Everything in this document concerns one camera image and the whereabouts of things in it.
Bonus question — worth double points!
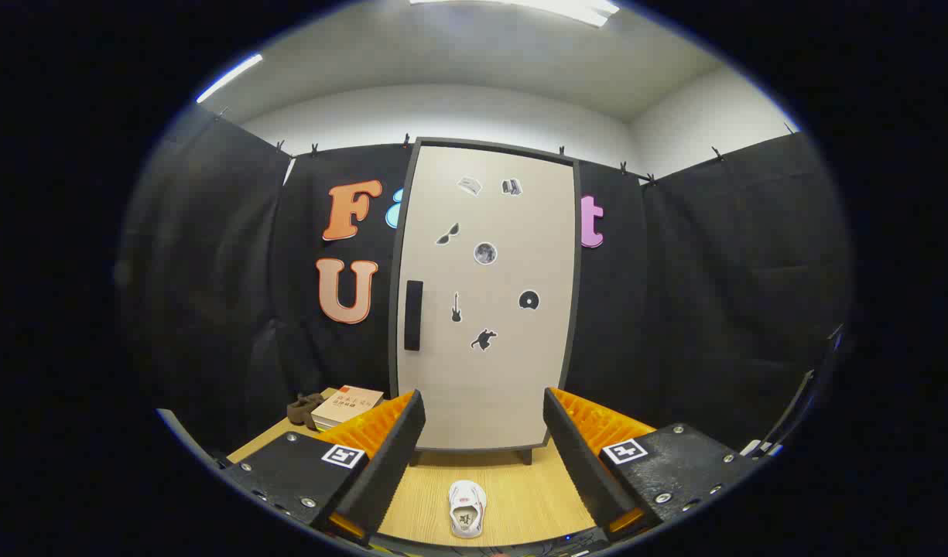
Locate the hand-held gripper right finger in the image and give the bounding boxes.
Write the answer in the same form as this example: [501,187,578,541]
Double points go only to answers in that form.
[542,387,758,544]

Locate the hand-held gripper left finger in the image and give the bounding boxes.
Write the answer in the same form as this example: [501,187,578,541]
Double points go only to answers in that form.
[222,389,427,548]

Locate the white canvas shoe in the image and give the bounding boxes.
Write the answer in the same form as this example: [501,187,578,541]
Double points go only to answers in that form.
[448,480,488,539]

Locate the beige shoe cabinet door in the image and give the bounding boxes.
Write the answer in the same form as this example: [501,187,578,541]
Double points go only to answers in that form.
[396,145,577,450]

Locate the dark grey shoe cabinet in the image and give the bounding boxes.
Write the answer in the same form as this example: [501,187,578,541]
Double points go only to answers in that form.
[388,137,583,466]

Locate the black door handle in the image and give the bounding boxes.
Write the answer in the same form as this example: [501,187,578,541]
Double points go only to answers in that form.
[404,280,424,351]

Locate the beige orange cover book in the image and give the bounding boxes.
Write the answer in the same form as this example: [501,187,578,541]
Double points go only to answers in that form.
[311,384,385,428]

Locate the small brown object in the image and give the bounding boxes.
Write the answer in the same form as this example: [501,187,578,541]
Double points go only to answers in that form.
[286,393,325,430]

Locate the black backdrop cloth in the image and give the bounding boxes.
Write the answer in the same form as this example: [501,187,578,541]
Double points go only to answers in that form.
[118,104,850,465]

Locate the ceiling light strip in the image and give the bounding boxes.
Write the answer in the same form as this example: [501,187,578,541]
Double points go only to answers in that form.
[196,53,264,104]
[409,0,621,29]

